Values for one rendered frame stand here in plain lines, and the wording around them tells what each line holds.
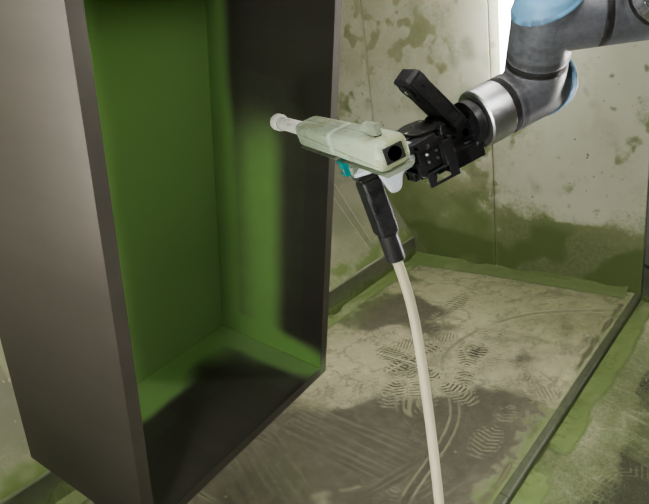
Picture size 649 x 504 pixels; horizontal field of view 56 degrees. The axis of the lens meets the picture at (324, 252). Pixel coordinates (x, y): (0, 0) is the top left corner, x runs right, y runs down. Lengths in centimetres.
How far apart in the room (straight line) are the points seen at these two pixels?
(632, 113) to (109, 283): 219
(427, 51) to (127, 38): 189
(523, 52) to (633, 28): 14
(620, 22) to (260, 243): 94
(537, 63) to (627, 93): 175
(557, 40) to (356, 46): 233
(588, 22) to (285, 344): 107
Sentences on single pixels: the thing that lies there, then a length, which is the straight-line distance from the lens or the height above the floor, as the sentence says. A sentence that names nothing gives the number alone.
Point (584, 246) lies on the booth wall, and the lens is 288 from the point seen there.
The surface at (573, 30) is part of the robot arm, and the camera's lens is 92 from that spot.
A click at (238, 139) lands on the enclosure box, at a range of 146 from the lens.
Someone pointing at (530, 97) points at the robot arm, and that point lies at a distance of 96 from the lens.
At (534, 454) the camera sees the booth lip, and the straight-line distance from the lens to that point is 196.
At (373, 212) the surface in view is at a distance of 87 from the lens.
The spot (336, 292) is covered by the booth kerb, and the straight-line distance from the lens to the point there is 276.
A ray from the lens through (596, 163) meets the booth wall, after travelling 276.
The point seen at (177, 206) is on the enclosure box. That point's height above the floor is 94.
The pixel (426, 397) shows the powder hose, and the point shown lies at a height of 72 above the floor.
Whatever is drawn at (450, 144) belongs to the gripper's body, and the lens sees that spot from 90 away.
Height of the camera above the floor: 130
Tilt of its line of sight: 21 degrees down
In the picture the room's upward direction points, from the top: 8 degrees counter-clockwise
